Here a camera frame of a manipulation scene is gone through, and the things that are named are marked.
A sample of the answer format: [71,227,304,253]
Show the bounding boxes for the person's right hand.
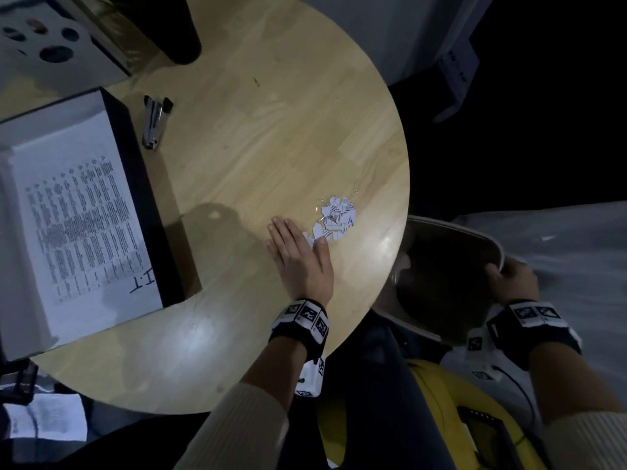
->
[485,255,539,305]

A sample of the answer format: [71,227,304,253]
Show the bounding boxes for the person's left hand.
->
[266,216,335,304]

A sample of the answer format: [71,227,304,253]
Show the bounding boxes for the pile of white paper scraps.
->
[302,193,359,248]

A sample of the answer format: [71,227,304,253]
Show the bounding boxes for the beige trash bin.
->
[374,215,506,346]

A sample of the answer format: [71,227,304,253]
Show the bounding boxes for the black and silver stapler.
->
[142,95,175,151]

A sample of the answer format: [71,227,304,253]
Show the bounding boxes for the stack of white printed papers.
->
[0,110,165,348]

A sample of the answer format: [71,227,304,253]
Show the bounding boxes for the person's right forearm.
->
[528,339,627,470]

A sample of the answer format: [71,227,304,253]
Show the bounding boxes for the person's left forearm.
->
[174,337,307,470]

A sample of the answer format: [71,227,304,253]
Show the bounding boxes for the person's legs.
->
[279,310,444,470]

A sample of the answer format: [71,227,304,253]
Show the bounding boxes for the black right wrist band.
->
[486,299,583,371]

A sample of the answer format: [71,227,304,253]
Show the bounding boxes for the yellow seat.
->
[315,356,549,470]

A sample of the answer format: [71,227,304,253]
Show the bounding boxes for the black rectangular device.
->
[456,405,528,470]

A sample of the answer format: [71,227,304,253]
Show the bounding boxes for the black box with white lining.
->
[0,86,186,363]

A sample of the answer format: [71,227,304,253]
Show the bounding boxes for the white plastic device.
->
[432,41,481,125]

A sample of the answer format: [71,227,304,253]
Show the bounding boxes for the potted green plant yellow flowers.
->
[105,0,202,66]

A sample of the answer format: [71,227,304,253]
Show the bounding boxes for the loose white printed sheet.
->
[3,394,88,442]

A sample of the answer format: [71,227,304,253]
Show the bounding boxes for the white paw-cutout book holder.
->
[0,0,131,96]

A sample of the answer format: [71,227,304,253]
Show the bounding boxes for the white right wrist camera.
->
[465,327,503,383]

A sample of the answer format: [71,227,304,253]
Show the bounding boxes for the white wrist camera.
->
[295,356,327,398]
[465,327,503,383]

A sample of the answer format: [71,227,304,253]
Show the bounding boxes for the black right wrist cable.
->
[492,364,538,436]

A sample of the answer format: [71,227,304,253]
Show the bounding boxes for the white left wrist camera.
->
[295,356,327,398]

